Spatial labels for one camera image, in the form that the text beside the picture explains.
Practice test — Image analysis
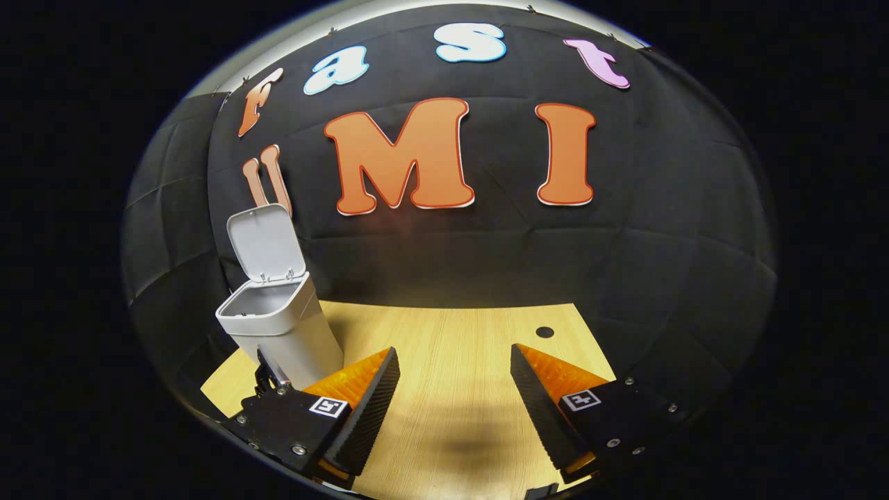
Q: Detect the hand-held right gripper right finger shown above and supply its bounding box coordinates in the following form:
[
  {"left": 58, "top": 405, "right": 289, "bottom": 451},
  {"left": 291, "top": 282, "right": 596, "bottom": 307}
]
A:
[{"left": 509, "top": 344, "right": 688, "bottom": 485}]

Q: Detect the white desktop garbage bin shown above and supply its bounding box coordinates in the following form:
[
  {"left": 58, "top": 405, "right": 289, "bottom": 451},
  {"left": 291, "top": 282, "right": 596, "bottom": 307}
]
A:
[{"left": 215, "top": 203, "right": 344, "bottom": 390}]

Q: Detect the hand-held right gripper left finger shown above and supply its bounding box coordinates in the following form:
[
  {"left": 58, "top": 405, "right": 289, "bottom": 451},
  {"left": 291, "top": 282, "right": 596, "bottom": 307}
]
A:
[{"left": 221, "top": 347, "right": 401, "bottom": 491}]

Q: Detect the wooden desktop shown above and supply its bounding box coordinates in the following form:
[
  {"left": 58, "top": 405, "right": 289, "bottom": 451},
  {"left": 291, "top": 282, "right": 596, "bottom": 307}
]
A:
[{"left": 200, "top": 300, "right": 617, "bottom": 500}]

